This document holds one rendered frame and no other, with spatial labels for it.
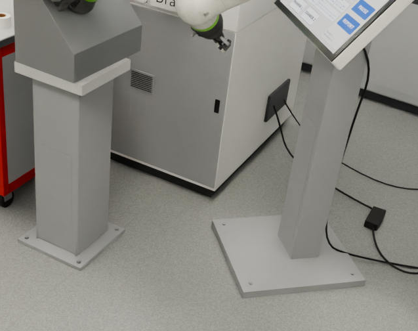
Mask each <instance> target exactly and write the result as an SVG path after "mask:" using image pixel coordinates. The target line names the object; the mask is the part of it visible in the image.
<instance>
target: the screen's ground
mask: <svg viewBox="0 0 418 331"><path fill-rule="evenodd" d="M280 1H281V2H282V3H283V4H284V5H285V6H286V7H287V8H288V9H289V10H290V11H291V12H292V13H293V14H294V15H295V16H296V17H297V18H298V19H299V20H300V21H301V22H302V23H303V24H304V25H305V26H306V27H307V28H308V29H309V30H310V31H311V32H312V33H313V34H314V35H315V36H316V37H317V38H318V39H319V40H320V41H321V42H322V43H323V44H324V45H325V46H326V47H327V48H328V49H329V50H330V51H331V52H332V53H335V52H336V51H337V50H338V49H339V48H340V47H341V46H342V45H343V44H344V43H345V42H346V41H347V40H348V39H349V38H350V37H352V36H353V35H354V34H355V33H356V32H357V31H358V30H359V29H360V28H361V27H362V26H363V25H364V24H365V23H366V22H367V21H368V20H369V19H370V18H371V17H372V16H373V15H374V14H375V13H376V12H377V11H378V10H379V9H380V8H381V7H382V6H383V5H385V4H386V3H387V2H388V1H389V0H364V1H365V2H366V3H368V4H369V5H371V6H372V7H373V8H374V9H376V11H375V12H374V13H373V14H372V15H371V16H369V17H368V18H367V19H366V20H363V19H362V18H361V17H359V16H358V15H357V14H356V13H355V12H354V11H352V10H351V8H352V7H353V6H354V5H355V4H356V3H357V2H358V1H359V0H355V1H354V2H352V1H351V0H347V1H348V2H349V3H350V4H351V5H350V6H349V7H348V8H347V9H346V10H345V11H344V12H343V13H342V14H341V15H340V16H339V17H338V18H337V19H336V20H335V21H334V22H330V21H329V20H328V19H327V18H326V17H325V16H324V15H323V14H322V13H321V12H320V11H319V10H317V9H316V8H315V7H314V6H313V5H312V4H311V3H309V2H308V1H307V0H305V1H306V2H307V3H308V5H307V6H306V7H305V8H304V9H303V10H302V11H301V12H300V13H299V14H297V13H296V12H295V11H294V10H293V9H292V8H291V7H290V6H289V5H288V4H290V2H292V0H280ZM309 6H311V7H312V8H313V9H314V10H315V11H316V12H318V13H319V14H320V15H321V17H319V18H318V19H317V20H316V21H315V22H314V23H313V24H312V25H311V26H309V25H308V24H307V23H306V22H305V21H304V20H303V19H302V18H301V17H300V15H301V14H302V13H303V12H304V11H305V10H306V9H307V8H308V7H309ZM346 13H348V14H349V15H351V17H353V18H354V19H355V20H356V21H357V22H359V23H360V24H361V25H360V26H359V27H358V28H357V29H356V30H355V31H354V32H352V33H351V34H350V35H348V34H347V33H346V32H345V31H344V30H343V29H342V28H341V27H340V26H339V25H338V24H336V23H337V22H338V21H339V20H340V19H341V18H342V17H343V16H344V15H345V14H346Z"/></svg>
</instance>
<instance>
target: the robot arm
mask: <svg viewBox="0 0 418 331"><path fill-rule="evenodd" d="M51 1H54V4H55V5H56V6H57V8H58V11H64V10H66V9H67V8H68V9H69V10H71V11H72V12H74V13H77V14H87V13H88V12H90V11H92V10H93V8H94V5H95V3H96V2H97V1H98V0H51ZM248 1H250V0H176V10H177V13H178V15H179V17H180V18H181V19H182V20H183V21H184V22H185V23H187V24H189V25H190V26H191V29H192V30H193V33H192V34H191V36H192V37H194V36H195V35H196V34H197V35H198V36H200V37H204V38H205V39H212V40H213V41H214V42H215V43H217V47H218V48H219V49H220V51H221V52H222V53H223V54H224V53H225V52H226V51H227V50H228V49H229V48H230V46H231V40H229V39H228V38H226V39H225V38H224V34H223V32H222V30H223V18H222V15H221V13H223V12H224V11H227V10H228V9H231V8H233V7H236V6H238V5H240V4H243V3H246V2H248Z"/></svg>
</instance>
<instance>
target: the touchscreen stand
mask: <svg viewBox="0 0 418 331"><path fill-rule="evenodd" d="M366 62H367V60H366V56H365V54H364V51H363V49H362V50H361V51H360V52H359V53H358V54H357V55H356V56H355V57H354V58H353V59H352V60H351V61H350V62H349V63H348V64H347V65H346V66H345V67H343V68H342V69H341V70H338V69H337V68H336V67H335V66H334V65H333V64H332V63H331V62H330V61H329V60H328V59H327V58H326V57H325V56H324V55H323V54H322V53H321V52H320V51H319V50H318V49H317V48H316V51H315V55H314V61H313V65H312V71H311V75H310V80H309V84H308V90H307V94H306V100H305V104H304V110H303V115H302V119H301V125H300V129H299V135H298V139H297V144H296V148H295V154H294V158H293V164H292V168H291V173H290V177H289V183H288V187H287V193H286V197H285V202H284V206H283V212H282V215H271V216H260V217H242V218H231V219H212V224H211V226H212V228H213V230H214V232H215V235H216V237H217V240H218V241H219V244H220V247H221V249H222V252H223V254H224V256H225V258H226V261H227V263H228V266H229V268H230V270H231V272H232V275H233V277H234V280H235V281H236V284H237V286H238V289H239V291H240V294H241V296H242V298H255V297H262V296H274V295H281V294H294V293H301V292H313V291H320V290H332V289H339V288H351V287H359V286H364V284H365V281H366V280H365V278H364V277H363V275H362V274H361V272H360V271H359V269H358V268H357V266H356V265H355V263H354V262H353V260H352V259H351V257H350V256H349V254H347V253H342V252H338V251H336V250H334V249H333V248H332V247H331V246H330V245H329V244H328V241H327V238H326V234H325V227H326V224H327V234H328V238H329V241H330V243H331V244H332V246H333V247H335V248H337V249H338V250H342V251H344V252H347V251H346V250H345V248H344V246H343V245H342V244H341V242H340V240H339V239H338V238H337V236H336V234H335V233H334V232H333V230H332V228H331V227H330V226H329V224H328V223H327V219H328V216H329V211H330V208H331V203H332V200H333V195H334V192H335V187H336V184H337V179H338V176H339V171H340V168H341V163H342V160H343V155H344V152H345V147H346V142H347V139H348V134H349V131H350V126H351V123H352V119H353V115H354V111H355V107H356V103H357V100H358V95H359V91H360V86H361V83H362V78H363V75H364V70H365V67H366Z"/></svg>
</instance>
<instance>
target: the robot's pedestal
mask: <svg viewBox="0 0 418 331"><path fill-rule="evenodd" d="M130 67H131V59H128V58H124V59H123V60H120V61H119V62H116V63H115V64H112V65H111V66H109V67H107V68H105V69H102V70H100V71H98V72H96V73H94V74H92V75H90V76H88V77H86V78H84V79H82V80H80V81H78V82H76V83H71V82H69V81H66V80H64V79H60V78H59V77H55V76H52V75H50V74H47V73H45V72H42V71H39V70H36V69H34V68H31V67H29V66H26V65H23V64H21V63H18V62H16V61H14V71H15V72H16V73H19V74H22V75H24V76H28V77H30V78H33V124H34V148H35V196H36V221H37V225H36V226H35V227H34V228H32V229H31V230H29V231H28V232H27V233H25V234H24V235H22V236H21V237H20V238H19V239H18V242H19V243H21V244H24V245H26V246H28V247H30V248H32V249H34V250H37V251H38V252H41V253H42V254H45V255H47V256H49V257H51V258H53V259H55V260H58V261H60V262H62V263H64V264H66V265H69V266H70V267H73V268H74V269H77V270H78V271H81V270H82V269H83V268H84V267H85V266H86V265H88V264H89V263H90V262H91V261H92V260H93V259H94V258H95V257H96V256H98V255H99V254H100V253H101V252H102V251H104V250H105V249H106V248H107V247H108V246H109V245H110V244H111V243H112V242H114V241H115V240H116V239H117V238H118V237H119V236H121V235H122V234H123V233H124V232H125V229H124V228H122V227H119V226H117V225H115V224H113V223H110V222H108V201H109V185H110V152H111V136H112V104H113V87H114V78H115V77H117V76H120V75H121V74H123V73H125V72H126V71H128V70H130Z"/></svg>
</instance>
